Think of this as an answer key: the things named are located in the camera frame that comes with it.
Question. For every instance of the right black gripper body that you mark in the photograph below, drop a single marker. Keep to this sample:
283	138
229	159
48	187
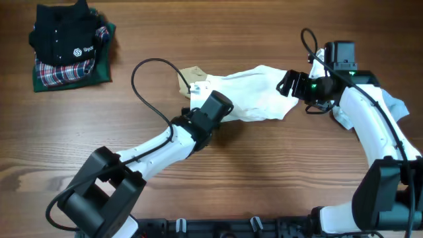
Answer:
310	90

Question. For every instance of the beige and tan shirt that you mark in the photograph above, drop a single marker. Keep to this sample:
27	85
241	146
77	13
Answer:
252	92

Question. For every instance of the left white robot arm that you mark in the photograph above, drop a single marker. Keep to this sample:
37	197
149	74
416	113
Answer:
100	198

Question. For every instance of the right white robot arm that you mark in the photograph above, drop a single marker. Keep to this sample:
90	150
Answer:
389	198

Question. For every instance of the light blue patterned shirt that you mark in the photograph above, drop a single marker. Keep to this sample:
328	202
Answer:
396	107

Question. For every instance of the green folded shirt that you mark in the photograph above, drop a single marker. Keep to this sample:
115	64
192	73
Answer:
102	71

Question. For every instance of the black folded polo shirt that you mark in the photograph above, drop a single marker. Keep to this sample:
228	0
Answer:
64	35

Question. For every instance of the red plaid folded shirt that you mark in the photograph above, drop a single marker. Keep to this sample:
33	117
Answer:
62	73

